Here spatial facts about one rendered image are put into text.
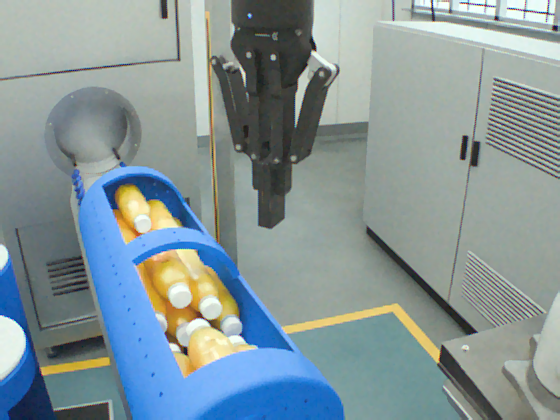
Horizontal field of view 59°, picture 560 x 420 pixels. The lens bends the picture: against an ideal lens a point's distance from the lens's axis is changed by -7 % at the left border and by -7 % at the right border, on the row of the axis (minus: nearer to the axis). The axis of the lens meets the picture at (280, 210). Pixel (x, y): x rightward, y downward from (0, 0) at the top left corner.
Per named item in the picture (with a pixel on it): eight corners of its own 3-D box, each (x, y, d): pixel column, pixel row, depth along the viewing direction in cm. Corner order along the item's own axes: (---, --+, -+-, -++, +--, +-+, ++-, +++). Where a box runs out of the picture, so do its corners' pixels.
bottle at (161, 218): (162, 225, 141) (181, 257, 125) (137, 221, 137) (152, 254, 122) (169, 200, 139) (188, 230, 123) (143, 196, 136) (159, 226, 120)
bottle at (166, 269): (175, 256, 113) (201, 302, 98) (143, 268, 111) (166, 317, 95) (166, 228, 110) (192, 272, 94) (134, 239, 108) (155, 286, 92)
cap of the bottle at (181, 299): (191, 298, 97) (194, 303, 95) (171, 306, 95) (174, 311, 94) (186, 281, 95) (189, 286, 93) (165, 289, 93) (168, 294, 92)
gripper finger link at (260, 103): (256, 49, 46) (243, 47, 47) (254, 165, 51) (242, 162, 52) (278, 44, 49) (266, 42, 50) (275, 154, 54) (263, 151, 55)
